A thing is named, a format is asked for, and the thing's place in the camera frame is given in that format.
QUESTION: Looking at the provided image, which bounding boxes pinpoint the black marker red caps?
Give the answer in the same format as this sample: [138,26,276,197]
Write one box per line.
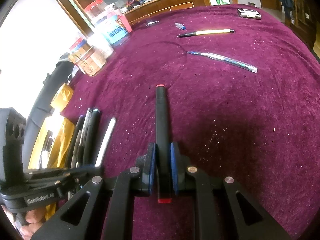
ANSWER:
[156,84,172,204]

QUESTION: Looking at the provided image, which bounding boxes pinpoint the bare left hand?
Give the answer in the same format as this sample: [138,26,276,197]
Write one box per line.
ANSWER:
[2,204,48,240]

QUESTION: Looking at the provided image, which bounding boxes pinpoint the yellow tray white inside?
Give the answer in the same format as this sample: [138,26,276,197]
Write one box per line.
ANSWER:
[28,114,75,170]

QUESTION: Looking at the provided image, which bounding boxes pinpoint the grey gel pen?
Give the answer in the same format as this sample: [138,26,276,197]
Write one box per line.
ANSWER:
[71,131,82,168]

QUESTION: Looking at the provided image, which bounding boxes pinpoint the black white marker blue end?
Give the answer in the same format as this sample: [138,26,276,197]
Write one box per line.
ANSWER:
[95,117,116,167]

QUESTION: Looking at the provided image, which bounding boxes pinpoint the yellow tape roll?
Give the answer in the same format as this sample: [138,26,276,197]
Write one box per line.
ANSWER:
[50,83,74,112]

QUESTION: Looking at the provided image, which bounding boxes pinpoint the pen in clear wrapper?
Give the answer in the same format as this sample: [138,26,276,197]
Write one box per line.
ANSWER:
[187,51,258,73]

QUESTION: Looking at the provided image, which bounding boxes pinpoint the jar with red lid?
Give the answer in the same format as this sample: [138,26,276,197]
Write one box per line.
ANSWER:
[68,37,106,76]

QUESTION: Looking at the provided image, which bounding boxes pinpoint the yellow black pen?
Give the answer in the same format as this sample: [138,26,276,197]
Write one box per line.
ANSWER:
[178,29,235,38]

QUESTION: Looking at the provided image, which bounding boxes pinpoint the small blue clear cap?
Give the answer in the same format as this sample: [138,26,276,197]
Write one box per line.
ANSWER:
[175,23,185,30]

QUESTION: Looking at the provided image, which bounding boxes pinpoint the bottle with blue label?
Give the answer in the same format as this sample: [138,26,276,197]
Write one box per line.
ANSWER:
[84,0,132,47]

